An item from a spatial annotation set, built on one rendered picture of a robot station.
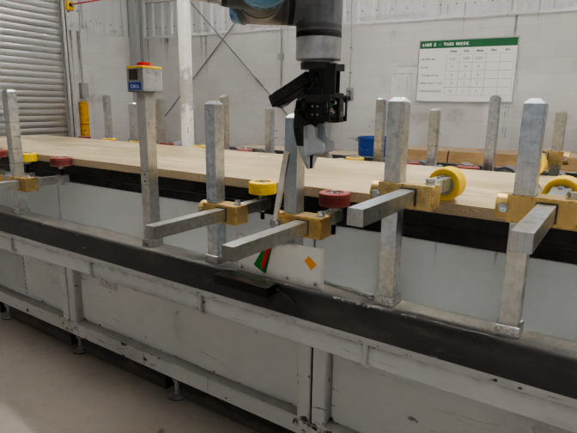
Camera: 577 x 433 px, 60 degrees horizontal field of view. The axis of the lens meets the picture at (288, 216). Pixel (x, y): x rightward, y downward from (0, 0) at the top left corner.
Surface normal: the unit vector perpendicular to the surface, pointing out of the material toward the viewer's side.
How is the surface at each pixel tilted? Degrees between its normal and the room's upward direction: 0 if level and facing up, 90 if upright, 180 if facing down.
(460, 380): 90
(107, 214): 90
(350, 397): 89
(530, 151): 90
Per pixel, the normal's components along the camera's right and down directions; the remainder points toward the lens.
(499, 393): -0.56, 0.18
